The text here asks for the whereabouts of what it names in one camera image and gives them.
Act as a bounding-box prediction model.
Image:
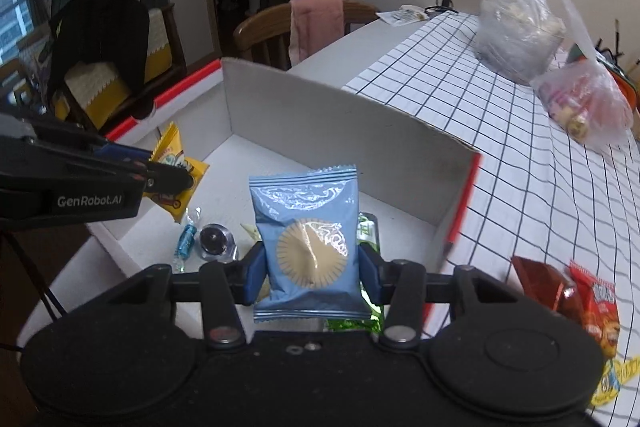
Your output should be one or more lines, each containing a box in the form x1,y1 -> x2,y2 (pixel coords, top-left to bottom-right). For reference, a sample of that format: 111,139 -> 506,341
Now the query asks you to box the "yellow cartoon snack packet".
590,354 -> 640,408

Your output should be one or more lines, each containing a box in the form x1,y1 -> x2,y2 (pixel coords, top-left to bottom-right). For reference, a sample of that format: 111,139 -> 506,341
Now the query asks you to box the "pink cloth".
289,0 -> 345,64

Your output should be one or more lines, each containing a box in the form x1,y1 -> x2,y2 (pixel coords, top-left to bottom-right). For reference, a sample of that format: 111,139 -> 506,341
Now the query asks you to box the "chair with black jacket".
47,0 -> 188,132

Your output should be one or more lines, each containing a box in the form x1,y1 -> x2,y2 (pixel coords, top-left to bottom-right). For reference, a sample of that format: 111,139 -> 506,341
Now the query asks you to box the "red and white cardboard box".
85,57 -> 483,333

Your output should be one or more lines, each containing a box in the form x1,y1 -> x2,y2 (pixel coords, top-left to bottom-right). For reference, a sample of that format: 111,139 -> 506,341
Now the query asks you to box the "green snack packet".
325,212 -> 383,333

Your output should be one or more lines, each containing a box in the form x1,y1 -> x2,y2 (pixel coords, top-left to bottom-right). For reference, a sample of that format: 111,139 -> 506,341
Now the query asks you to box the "shiny brown cookie packet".
511,255 -> 581,313

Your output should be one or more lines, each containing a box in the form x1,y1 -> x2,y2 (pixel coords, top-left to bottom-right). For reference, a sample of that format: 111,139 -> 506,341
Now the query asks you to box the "clear plastic bag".
467,0 -> 566,85

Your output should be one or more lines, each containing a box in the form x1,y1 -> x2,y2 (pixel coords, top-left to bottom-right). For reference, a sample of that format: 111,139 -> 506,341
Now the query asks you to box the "red lion snack packet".
567,259 -> 622,360

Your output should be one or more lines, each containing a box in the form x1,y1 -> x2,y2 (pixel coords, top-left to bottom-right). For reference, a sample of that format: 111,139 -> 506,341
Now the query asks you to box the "blue snack packet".
248,164 -> 372,323

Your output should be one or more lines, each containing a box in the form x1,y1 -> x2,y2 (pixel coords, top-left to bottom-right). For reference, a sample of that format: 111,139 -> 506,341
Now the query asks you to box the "flat printed packet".
376,4 -> 431,26

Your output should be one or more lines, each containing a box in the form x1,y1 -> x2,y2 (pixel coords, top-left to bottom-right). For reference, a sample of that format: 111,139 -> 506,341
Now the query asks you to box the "black cable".
0,229 -> 66,323

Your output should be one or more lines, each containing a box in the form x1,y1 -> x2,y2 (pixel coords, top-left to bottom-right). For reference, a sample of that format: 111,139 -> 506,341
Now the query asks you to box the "white checked tablecloth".
345,12 -> 640,427

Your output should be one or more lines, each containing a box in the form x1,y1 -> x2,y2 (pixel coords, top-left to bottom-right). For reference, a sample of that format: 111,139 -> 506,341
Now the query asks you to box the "pinkish plastic bag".
530,0 -> 633,152

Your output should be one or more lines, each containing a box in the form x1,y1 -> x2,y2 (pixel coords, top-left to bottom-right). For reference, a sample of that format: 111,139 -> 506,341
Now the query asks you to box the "wooden chair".
234,0 -> 381,70

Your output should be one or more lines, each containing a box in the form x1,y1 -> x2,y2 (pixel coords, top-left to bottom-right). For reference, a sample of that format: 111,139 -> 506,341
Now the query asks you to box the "black jacket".
47,0 -> 151,100

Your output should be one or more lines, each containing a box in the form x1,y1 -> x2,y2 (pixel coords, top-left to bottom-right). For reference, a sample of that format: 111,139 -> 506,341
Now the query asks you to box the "teal candy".
172,207 -> 202,273

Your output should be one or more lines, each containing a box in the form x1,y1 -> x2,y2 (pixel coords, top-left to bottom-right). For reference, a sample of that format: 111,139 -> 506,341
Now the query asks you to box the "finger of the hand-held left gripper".
75,134 -> 153,164
115,159 -> 197,204

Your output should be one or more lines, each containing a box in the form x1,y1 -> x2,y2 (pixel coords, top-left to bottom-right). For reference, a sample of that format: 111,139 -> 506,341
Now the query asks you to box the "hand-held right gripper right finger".
357,246 -> 526,351

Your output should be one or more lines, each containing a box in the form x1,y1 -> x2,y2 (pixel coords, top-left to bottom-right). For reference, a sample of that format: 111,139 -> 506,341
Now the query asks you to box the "silver foil candy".
199,223 -> 238,263

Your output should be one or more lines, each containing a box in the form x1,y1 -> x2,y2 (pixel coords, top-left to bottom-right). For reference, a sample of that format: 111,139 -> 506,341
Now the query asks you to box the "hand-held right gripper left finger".
112,241 -> 268,351

